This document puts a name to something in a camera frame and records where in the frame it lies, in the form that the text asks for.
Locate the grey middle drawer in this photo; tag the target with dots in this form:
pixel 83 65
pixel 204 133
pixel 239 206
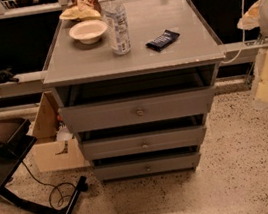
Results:
pixel 148 137

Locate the black stand with tray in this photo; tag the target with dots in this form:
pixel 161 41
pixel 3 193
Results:
pixel 15 144

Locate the clear plastic water bottle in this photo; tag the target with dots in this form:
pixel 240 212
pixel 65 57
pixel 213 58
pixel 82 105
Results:
pixel 117 25

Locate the yellow cloth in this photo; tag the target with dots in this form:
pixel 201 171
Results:
pixel 77 13

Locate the dark blue snack packet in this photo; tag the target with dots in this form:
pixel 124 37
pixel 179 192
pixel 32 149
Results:
pixel 163 41

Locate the grey bottom drawer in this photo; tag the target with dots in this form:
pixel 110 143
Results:
pixel 120 167

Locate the grey drawer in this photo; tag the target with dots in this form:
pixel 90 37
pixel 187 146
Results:
pixel 148 137
pixel 140 99
pixel 120 167

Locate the grey top drawer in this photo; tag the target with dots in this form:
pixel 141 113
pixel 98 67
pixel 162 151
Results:
pixel 140 99

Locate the white bowl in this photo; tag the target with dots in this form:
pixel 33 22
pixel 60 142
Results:
pixel 88 32

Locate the grey drawer cabinet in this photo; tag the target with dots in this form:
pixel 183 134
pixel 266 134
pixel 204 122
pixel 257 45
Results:
pixel 72 63

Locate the cardboard box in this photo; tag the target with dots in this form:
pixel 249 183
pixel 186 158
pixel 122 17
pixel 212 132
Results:
pixel 55 149

